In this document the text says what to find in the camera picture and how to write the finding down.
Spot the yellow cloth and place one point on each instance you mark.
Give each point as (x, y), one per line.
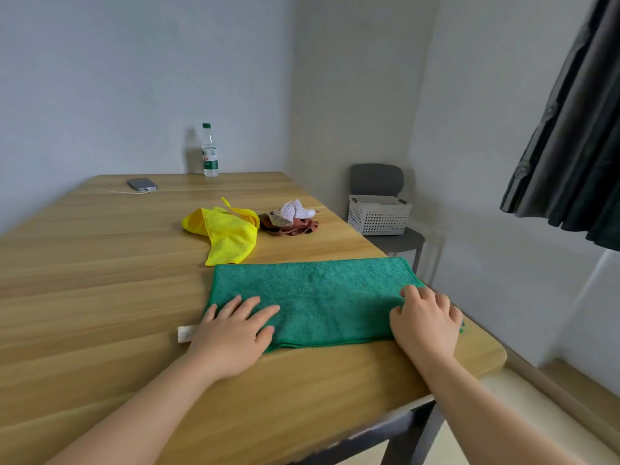
(227, 232)

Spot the person's right hand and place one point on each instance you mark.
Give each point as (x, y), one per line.
(426, 329)

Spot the person's left hand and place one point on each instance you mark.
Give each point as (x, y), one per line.
(230, 343)

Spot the clear green-label water bottle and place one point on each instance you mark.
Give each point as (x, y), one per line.
(209, 152)

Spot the dark grey curtain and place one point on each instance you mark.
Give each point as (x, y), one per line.
(571, 154)

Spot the white plastic basket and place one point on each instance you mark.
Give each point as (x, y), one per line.
(379, 217)

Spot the wooden table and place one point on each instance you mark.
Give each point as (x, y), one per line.
(97, 295)

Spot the person's right forearm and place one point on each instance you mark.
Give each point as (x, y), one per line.
(494, 421)

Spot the grey chair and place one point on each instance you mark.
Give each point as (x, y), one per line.
(377, 179)

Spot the lilac dotted white cloth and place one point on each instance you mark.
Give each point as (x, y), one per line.
(290, 213)

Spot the green cloth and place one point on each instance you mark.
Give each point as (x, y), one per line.
(315, 295)

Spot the person's left forearm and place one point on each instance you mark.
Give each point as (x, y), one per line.
(131, 421)

